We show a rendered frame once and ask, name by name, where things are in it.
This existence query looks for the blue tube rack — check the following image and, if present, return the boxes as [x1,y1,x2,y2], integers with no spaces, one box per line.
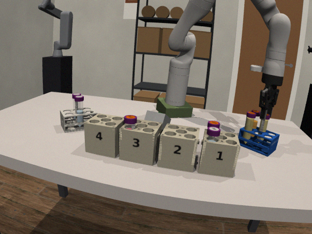
[238,127,280,156]

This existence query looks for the conical tube with pink liquid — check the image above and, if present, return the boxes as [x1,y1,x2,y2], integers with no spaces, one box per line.
[124,115,137,130]

